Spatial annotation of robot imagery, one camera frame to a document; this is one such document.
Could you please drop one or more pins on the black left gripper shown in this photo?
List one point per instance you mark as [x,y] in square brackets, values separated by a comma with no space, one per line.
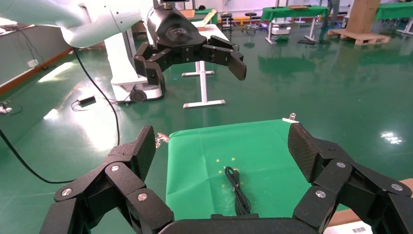
[176,35]

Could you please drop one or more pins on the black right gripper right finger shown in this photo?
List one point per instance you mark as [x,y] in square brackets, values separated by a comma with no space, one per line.
[338,187]

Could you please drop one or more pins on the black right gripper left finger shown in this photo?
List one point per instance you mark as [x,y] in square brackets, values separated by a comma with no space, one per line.
[129,181]

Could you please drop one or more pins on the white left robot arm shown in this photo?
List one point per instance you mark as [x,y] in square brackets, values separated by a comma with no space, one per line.
[84,19]

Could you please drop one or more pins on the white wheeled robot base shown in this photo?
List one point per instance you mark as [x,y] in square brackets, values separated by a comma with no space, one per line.
[124,71]

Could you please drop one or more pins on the brown cardboard box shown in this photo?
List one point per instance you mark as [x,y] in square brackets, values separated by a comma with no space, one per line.
[342,218]

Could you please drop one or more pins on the white box insert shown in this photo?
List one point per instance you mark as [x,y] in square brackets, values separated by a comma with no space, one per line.
[351,228]

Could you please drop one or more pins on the tall cardboard box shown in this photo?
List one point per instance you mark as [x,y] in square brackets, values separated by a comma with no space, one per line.
[363,16]

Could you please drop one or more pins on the white table with legs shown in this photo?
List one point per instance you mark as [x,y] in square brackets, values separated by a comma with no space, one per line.
[203,84]

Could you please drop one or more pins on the open cardboard carton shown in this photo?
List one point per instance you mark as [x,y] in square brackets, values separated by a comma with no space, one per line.
[205,21]

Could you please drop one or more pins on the metal cloth clip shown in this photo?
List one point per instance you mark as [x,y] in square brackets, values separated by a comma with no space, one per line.
[291,118]
[161,139]

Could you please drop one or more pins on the black small stool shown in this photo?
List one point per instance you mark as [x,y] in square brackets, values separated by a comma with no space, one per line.
[226,19]

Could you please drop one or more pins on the green table cloth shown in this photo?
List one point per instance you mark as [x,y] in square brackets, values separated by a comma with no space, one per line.
[200,181]

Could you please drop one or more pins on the black round stool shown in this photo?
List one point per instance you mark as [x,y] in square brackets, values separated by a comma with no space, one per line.
[250,14]

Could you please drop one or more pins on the small white mobile robot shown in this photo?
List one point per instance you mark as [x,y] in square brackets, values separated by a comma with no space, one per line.
[280,28]

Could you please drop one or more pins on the long green covered table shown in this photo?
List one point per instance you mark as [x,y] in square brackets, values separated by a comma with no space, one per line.
[290,12]

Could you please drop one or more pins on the white power strip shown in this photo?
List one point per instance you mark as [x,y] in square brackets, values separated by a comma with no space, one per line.
[5,109]

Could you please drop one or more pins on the wooden pallet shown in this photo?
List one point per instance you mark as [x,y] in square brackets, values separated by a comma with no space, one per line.
[358,37]

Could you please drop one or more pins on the standing person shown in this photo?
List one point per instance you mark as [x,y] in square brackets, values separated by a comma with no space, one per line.
[332,13]

